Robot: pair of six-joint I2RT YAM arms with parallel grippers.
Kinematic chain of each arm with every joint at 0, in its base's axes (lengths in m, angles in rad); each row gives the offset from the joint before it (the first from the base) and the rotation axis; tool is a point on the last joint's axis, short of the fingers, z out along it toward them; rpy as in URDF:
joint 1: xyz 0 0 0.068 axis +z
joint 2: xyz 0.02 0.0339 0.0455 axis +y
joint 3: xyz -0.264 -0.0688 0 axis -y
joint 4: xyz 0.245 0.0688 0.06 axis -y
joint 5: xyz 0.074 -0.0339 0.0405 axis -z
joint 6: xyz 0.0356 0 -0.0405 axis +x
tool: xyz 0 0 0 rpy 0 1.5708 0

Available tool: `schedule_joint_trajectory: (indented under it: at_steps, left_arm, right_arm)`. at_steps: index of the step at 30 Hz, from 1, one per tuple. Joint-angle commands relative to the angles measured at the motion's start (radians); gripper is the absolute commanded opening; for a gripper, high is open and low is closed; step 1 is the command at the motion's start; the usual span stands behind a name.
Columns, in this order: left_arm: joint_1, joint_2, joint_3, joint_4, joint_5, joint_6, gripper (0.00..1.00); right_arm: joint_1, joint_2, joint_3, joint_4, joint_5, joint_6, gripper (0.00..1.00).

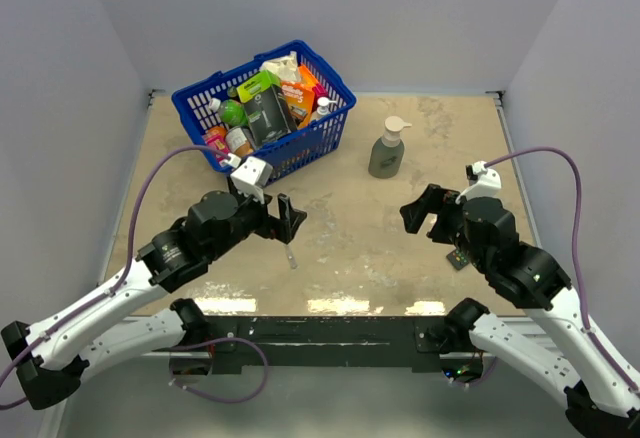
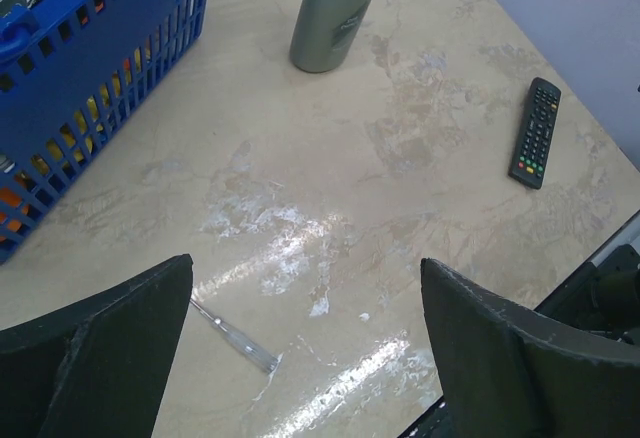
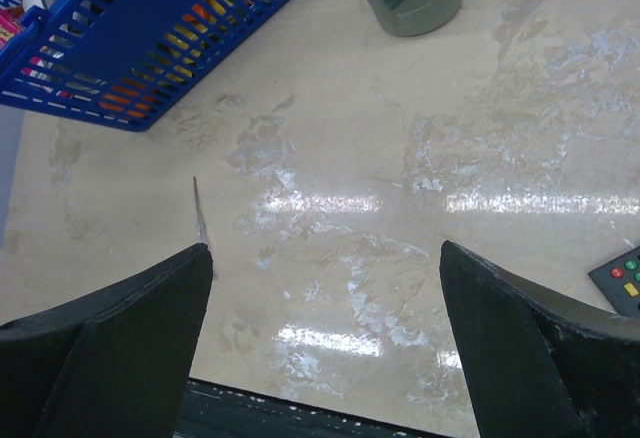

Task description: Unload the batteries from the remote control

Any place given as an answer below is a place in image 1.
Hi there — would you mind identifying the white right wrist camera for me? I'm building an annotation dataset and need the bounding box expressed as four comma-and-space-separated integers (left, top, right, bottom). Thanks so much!
456, 161, 502, 204

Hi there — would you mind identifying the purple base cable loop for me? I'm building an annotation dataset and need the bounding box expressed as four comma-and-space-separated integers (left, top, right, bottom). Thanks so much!
168, 336, 270, 405

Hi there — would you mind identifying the green round bottle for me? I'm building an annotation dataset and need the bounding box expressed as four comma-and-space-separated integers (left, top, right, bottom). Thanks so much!
207, 98, 248, 127

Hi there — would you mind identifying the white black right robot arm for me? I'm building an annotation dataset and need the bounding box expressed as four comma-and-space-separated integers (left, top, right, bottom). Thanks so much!
400, 184, 639, 437

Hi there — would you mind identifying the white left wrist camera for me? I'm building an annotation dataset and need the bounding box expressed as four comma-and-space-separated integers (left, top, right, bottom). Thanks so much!
230, 156, 273, 204

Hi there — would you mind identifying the orange labelled jar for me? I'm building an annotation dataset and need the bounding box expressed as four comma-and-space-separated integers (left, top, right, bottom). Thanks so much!
225, 126, 256, 158

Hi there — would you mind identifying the pink snack packet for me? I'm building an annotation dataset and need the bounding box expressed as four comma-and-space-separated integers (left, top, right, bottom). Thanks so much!
203, 126, 231, 155

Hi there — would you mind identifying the black remote control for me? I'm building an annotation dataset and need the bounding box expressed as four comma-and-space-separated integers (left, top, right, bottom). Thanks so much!
446, 249, 469, 271

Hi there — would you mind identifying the orange razor blade box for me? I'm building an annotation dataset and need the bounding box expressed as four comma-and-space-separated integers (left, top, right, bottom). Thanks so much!
281, 81, 316, 129

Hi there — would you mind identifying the white pump bottle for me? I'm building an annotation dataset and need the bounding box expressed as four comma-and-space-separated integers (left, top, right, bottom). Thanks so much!
310, 96, 336, 123

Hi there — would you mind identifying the beige crumpled bag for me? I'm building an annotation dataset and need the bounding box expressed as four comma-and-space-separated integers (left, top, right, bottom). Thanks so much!
260, 51, 302, 83

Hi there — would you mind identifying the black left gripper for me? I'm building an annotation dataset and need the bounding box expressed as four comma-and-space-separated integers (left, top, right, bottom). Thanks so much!
208, 173, 306, 261

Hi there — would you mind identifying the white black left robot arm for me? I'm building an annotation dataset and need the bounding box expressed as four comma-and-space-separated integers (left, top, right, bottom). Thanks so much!
1, 188, 307, 410

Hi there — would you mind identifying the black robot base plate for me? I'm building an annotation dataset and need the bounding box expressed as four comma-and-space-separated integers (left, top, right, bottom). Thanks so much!
149, 314, 506, 375

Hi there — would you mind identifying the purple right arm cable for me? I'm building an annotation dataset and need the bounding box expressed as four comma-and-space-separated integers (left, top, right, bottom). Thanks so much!
480, 146, 640, 404

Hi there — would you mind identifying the grey soap pump bottle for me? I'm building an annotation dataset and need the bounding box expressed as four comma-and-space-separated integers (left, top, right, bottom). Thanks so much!
368, 116, 411, 179

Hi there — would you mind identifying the black green razor box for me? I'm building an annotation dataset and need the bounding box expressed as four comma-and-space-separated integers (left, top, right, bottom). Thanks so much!
237, 70, 297, 147

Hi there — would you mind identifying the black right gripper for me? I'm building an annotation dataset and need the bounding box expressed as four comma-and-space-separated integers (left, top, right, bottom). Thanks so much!
399, 181, 489, 272

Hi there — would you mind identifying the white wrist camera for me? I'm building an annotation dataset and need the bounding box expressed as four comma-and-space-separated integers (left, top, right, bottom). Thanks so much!
456, 161, 502, 204
230, 156, 273, 204

